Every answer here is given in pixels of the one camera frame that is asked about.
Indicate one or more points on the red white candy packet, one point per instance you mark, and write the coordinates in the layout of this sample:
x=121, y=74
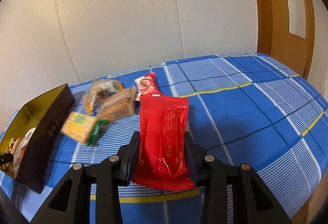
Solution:
x=147, y=84

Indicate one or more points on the orange peanut packet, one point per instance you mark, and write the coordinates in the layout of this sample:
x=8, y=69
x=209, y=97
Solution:
x=100, y=91

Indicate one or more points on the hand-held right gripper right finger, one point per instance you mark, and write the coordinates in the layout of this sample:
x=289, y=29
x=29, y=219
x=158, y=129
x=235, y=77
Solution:
x=191, y=155

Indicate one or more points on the green yellow cracker packet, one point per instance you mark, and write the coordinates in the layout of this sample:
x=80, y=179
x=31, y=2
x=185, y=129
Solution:
x=76, y=125

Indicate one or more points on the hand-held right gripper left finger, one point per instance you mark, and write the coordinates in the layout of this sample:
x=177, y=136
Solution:
x=133, y=155

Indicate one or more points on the blue plaid tablecloth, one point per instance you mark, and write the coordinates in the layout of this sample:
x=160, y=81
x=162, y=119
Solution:
x=230, y=101

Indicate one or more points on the yellow seaweed packet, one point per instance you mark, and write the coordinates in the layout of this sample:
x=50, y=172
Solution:
x=10, y=146

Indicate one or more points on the wooden door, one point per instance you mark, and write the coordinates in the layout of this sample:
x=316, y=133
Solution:
x=271, y=21

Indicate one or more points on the white long packet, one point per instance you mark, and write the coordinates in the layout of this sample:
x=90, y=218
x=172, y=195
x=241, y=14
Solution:
x=27, y=137

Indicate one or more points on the gold tin box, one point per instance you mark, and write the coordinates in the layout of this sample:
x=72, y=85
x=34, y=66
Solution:
x=38, y=149

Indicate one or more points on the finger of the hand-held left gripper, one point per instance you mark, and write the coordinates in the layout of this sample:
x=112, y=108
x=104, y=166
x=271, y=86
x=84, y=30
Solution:
x=5, y=158

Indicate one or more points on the plain red snack packet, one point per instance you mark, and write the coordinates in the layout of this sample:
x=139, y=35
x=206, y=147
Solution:
x=161, y=137

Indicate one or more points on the brown cake packet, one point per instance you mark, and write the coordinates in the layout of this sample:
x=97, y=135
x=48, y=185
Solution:
x=117, y=106

